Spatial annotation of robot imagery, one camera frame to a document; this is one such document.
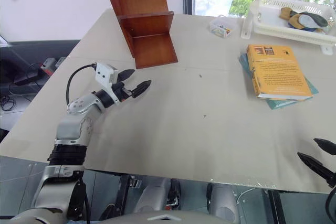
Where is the white plastic basket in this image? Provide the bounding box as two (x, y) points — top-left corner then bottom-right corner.
(240, 0), (336, 56)

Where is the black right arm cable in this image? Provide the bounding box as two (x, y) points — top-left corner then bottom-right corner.
(325, 186), (336, 221)

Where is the small clear plastic container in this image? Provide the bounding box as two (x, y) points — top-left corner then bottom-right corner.
(209, 18), (236, 39)

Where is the grey power adapter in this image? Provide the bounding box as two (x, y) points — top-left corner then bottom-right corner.
(41, 57), (57, 71)

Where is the wooden shelf unit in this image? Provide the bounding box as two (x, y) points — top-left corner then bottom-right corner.
(99, 0), (179, 70)

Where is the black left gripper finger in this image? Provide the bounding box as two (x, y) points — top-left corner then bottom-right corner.
(117, 69), (136, 82)
(130, 79), (152, 99)

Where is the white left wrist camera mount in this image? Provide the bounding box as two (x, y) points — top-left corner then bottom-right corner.
(94, 62), (122, 104)

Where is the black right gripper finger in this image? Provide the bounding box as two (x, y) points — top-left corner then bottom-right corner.
(297, 152), (336, 188)
(313, 137), (336, 156)

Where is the black floor cable tangle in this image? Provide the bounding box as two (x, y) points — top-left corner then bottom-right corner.
(0, 94), (18, 112)

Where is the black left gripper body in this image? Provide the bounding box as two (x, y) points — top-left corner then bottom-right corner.
(113, 73), (134, 102)

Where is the grey rounded housing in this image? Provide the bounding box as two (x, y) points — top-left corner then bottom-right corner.
(136, 178), (171, 212)
(206, 183), (241, 222)

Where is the yellow book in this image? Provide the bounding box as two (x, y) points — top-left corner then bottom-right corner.
(246, 44), (313, 101)

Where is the dark grey couch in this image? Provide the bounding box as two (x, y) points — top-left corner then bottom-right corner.
(0, 39), (81, 96)

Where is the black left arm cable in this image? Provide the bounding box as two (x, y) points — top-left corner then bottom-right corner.
(65, 63), (97, 104)

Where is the silver robot torso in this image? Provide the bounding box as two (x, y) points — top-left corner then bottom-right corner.
(10, 207), (237, 224)

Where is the teal book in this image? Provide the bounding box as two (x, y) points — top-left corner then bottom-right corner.
(238, 52), (320, 111)

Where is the dark green cloth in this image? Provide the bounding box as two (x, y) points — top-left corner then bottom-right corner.
(296, 11), (329, 28)

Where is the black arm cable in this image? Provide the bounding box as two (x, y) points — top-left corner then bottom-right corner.
(65, 63), (97, 104)
(325, 186), (336, 221)

